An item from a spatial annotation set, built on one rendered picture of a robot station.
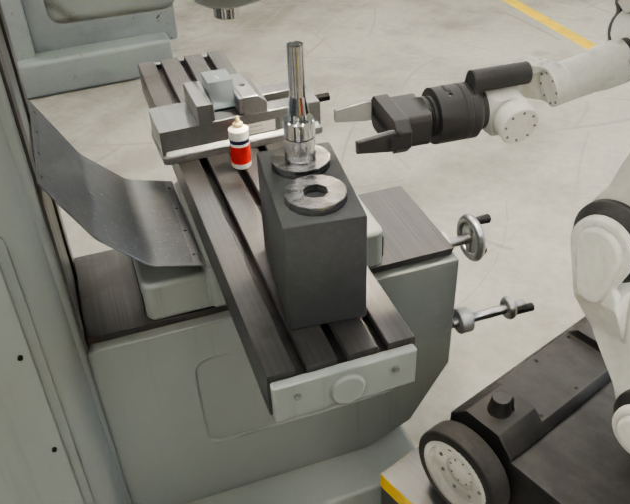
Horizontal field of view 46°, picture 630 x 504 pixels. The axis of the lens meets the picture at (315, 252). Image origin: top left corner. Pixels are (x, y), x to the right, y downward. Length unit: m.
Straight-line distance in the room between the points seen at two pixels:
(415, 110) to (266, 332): 0.40
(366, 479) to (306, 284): 0.90
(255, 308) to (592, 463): 0.71
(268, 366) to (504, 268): 1.85
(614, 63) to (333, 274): 0.55
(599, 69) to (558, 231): 1.85
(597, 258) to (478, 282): 1.51
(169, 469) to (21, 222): 0.74
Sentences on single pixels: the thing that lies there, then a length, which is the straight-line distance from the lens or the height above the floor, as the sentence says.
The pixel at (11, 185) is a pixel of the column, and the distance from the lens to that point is 1.23.
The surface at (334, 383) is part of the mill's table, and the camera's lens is 1.09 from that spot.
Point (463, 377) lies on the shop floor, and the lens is 2.40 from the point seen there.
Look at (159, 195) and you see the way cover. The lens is 1.59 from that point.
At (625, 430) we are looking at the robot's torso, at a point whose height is 0.68.
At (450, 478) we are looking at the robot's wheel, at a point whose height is 0.46.
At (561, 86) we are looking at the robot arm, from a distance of 1.24.
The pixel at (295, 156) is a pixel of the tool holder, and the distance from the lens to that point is 1.11.
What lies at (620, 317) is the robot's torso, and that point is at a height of 0.88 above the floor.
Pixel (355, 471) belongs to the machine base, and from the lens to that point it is 1.90.
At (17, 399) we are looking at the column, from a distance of 1.46.
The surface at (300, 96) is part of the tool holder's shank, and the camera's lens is 1.08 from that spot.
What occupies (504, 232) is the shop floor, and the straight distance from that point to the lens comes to 3.02.
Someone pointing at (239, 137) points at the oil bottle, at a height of 1.03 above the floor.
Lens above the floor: 1.72
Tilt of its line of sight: 37 degrees down
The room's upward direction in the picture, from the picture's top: 2 degrees counter-clockwise
